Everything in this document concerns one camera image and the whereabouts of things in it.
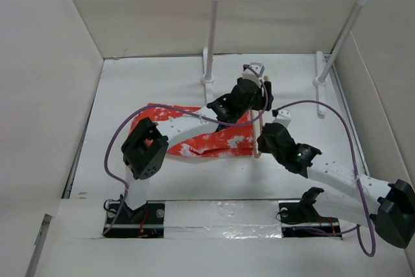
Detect wooden clothes hanger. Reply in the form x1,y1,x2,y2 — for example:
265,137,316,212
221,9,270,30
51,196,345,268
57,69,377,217
243,73,271,159

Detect orange white-speckled trousers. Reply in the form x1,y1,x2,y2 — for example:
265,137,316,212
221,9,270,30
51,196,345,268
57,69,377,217
130,108,254,158

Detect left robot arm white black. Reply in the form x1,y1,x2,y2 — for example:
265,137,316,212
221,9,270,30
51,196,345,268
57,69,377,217
121,78,274,223

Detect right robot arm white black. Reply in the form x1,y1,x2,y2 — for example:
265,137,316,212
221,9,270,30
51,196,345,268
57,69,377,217
257,123,414,248

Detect silver foil tape strip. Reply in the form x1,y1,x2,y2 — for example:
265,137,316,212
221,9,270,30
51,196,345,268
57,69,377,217
163,200,283,239

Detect white clothes rack with metal bar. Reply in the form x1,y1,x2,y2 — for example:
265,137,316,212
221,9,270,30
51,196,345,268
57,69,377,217
201,0,369,117

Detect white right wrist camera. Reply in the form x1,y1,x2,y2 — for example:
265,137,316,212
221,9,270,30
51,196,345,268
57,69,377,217
272,109,292,128

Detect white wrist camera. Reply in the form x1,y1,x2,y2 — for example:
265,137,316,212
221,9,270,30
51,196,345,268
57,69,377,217
272,109,292,128
242,62,265,86

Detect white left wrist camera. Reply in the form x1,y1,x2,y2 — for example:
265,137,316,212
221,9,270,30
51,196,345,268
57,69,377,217
242,62,265,86

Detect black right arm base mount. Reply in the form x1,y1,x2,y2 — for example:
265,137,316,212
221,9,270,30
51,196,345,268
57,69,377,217
276,187,342,238

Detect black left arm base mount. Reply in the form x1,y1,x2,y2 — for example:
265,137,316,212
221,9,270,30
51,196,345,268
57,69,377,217
102,199,165,239

